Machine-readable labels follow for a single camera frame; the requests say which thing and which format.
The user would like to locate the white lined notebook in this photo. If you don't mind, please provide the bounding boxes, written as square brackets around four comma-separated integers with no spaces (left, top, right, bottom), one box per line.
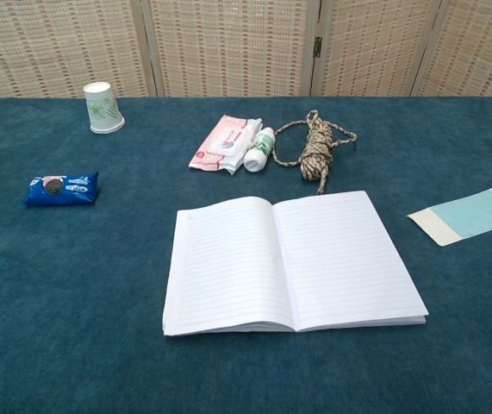
[161,190,430,337]

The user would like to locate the small white green bottle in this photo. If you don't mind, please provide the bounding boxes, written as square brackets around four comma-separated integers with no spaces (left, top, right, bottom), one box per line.
[243,127,277,173]

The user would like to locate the pink wet wipes pack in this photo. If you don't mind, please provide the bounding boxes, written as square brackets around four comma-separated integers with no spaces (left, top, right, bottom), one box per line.
[188,114,264,176]

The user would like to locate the woven bamboo folding screen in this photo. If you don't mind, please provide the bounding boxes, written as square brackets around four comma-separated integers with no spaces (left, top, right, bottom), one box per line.
[0,0,492,104]

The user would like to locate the upturned white paper cup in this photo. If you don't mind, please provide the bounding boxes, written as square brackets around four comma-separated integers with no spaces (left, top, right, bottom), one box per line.
[83,81,126,135]

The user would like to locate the dark teal felt table cover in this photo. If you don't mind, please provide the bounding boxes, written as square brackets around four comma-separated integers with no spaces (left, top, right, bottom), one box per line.
[0,95,492,414]

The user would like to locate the blue cookie snack pack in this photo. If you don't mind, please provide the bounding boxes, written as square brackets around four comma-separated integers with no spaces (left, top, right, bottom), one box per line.
[22,171,100,207]

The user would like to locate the coiled tan braided rope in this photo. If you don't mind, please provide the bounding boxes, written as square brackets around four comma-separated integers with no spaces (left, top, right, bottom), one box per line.
[271,110,358,195]

